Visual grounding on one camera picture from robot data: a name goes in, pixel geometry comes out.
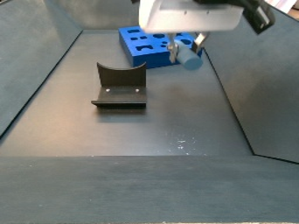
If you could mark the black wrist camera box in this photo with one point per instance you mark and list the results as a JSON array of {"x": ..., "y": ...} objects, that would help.
[{"x": 257, "y": 14}]

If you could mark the dark curved cradle fixture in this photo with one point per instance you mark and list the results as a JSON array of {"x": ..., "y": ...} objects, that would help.
[{"x": 121, "y": 87}]

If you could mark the light blue oval cylinder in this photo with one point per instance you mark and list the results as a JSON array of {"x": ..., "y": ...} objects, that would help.
[{"x": 187, "y": 57}]

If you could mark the blue block with shaped holes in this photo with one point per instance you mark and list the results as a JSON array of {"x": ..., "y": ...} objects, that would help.
[{"x": 146, "y": 48}]

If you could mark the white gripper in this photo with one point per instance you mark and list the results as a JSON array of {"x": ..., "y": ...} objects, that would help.
[{"x": 169, "y": 16}]

